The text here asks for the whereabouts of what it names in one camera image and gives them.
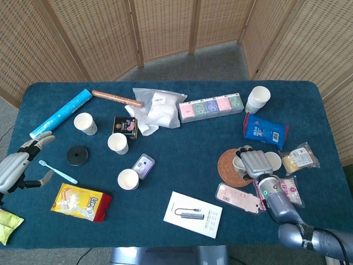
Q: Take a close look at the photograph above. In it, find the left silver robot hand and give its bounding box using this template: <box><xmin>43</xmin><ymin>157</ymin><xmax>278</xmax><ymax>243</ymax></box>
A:
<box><xmin>0</xmin><ymin>131</ymin><xmax>56</xmax><ymax>195</ymax></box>

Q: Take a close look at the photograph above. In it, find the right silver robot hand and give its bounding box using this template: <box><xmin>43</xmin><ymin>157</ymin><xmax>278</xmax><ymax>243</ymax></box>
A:
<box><xmin>233</xmin><ymin>145</ymin><xmax>274</xmax><ymax>182</ymax></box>

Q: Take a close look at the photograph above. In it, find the white paper cup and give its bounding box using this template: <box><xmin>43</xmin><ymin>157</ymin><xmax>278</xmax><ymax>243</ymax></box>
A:
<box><xmin>266</xmin><ymin>151</ymin><xmax>282</xmax><ymax>171</ymax></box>
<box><xmin>73</xmin><ymin>112</ymin><xmax>98</xmax><ymax>136</ymax></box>
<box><xmin>232</xmin><ymin>154</ymin><xmax>246</xmax><ymax>172</ymax></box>
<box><xmin>117</xmin><ymin>168</ymin><xmax>140</xmax><ymax>190</ymax></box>
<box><xmin>107</xmin><ymin>132</ymin><xmax>130</xmax><ymax>155</ymax></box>

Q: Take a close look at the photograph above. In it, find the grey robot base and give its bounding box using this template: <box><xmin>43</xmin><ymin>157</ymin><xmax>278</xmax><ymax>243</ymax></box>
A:
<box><xmin>109</xmin><ymin>245</ymin><xmax>229</xmax><ymax>265</ymax></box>

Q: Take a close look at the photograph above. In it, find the brown round woven coaster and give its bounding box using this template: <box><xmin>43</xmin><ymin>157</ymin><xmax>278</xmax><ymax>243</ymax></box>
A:
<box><xmin>217</xmin><ymin>149</ymin><xmax>258</xmax><ymax>188</ymax></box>

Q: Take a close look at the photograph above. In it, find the black round disc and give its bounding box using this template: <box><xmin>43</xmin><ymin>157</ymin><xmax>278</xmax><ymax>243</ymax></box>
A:
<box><xmin>65</xmin><ymin>145</ymin><xmax>89</xmax><ymax>167</ymax></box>

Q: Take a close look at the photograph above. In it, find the blue snack bag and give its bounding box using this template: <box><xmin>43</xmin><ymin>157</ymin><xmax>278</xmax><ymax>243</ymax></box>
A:
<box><xmin>243</xmin><ymin>112</ymin><xmax>290</xmax><ymax>150</ymax></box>

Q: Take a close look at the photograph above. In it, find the pink flat blister pack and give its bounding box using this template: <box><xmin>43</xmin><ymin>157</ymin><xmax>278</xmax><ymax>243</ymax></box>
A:
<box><xmin>215</xmin><ymin>182</ymin><xmax>261</xmax><ymax>215</ymax></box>

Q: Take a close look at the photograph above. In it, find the clear bag of biscuits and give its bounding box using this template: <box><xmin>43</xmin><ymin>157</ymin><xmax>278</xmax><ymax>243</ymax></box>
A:
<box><xmin>278</xmin><ymin>142</ymin><xmax>320</xmax><ymax>177</ymax></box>

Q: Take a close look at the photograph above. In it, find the clear pink-print candy bag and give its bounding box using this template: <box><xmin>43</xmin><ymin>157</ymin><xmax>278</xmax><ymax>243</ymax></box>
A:
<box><xmin>253</xmin><ymin>176</ymin><xmax>304</xmax><ymax>212</ymax></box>

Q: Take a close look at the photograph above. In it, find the light blue toothbrush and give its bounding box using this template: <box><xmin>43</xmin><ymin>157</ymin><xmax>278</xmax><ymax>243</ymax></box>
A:
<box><xmin>38</xmin><ymin>160</ymin><xmax>79</xmax><ymax>185</ymax></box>

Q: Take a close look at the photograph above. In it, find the yellow-green snack bag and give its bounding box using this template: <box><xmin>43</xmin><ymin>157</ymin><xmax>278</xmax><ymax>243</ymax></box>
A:
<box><xmin>0</xmin><ymin>209</ymin><xmax>25</xmax><ymax>246</ymax></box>

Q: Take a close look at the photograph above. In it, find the stack of white paper cups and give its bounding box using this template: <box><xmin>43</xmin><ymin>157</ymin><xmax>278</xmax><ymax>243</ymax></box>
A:
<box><xmin>244</xmin><ymin>86</ymin><xmax>271</xmax><ymax>115</ymax></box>

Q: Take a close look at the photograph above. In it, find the light blue paper roll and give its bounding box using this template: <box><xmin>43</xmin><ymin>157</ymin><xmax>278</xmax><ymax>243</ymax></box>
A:
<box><xmin>29</xmin><ymin>88</ymin><xmax>93</xmax><ymax>143</ymax></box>

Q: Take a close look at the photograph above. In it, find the pastel tissue pack row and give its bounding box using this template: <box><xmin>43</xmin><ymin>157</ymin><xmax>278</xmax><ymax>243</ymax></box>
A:
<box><xmin>178</xmin><ymin>92</ymin><xmax>245</xmax><ymax>124</ymax></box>

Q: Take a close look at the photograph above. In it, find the yellow and red snack bag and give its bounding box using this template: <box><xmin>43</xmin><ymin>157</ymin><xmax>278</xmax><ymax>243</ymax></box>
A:
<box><xmin>50</xmin><ymin>182</ymin><xmax>113</xmax><ymax>222</ymax></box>

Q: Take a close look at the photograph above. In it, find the blue carpet table cover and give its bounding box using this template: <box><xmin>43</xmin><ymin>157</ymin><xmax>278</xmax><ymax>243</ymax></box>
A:
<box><xmin>0</xmin><ymin>80</ymin><xmax>353</xmax><ymax>251</ymax></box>

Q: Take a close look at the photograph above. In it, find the white USB hub box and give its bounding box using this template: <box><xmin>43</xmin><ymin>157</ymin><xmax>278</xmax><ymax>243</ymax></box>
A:
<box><xmin>163</xmin><ymin>190</ymin><xmax>223</xmax><ymax>239</ymax></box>

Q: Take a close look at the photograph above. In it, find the white frosted zip bag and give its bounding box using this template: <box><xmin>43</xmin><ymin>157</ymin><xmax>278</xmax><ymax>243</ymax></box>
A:
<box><xmin>132</xmin><ymin>87</ymin><xmax>188</xmax><ymax>129</ymax></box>

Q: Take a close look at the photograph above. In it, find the small lavender plastic case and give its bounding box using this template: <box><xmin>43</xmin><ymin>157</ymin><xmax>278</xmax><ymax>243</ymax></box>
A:
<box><xmin>131</xmin><ymin>153</ymin><xmax>156</xmax><ymax>181</ymax></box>

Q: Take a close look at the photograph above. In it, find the black box with pink print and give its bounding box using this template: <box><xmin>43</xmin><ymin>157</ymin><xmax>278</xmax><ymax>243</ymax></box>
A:
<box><xmin>112</xmin><ymin>116</ymin><xmax>138</xmax><ymax>140</ymax></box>

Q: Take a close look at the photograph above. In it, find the crumpled white plastic bag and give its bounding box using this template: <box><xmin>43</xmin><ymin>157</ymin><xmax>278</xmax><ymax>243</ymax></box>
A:
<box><xmin>124</xmin><ymin>104</ymin><xmax>159</xmax><ymax>136</ymax></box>

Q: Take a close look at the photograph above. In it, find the copper brown tube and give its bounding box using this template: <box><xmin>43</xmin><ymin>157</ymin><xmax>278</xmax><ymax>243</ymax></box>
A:
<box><xmin>91</xmin><ymin>89</ymin><xmax>145</xmax><ymax>109</ymax></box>

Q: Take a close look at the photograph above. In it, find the woven bamboo folding screen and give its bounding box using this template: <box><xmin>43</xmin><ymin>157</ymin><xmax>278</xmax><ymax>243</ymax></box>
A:
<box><xmin>0</xmin><ymin>0</ymin><xmax>353</xmax><ymax>166</ymax></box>

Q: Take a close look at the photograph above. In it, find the thin black floor cable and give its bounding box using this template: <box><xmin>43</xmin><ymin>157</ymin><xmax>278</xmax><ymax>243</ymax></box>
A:
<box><xmin>0</xmin><ymin>124</ymin><xmax>14</xmax><ymax>142</ymax></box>

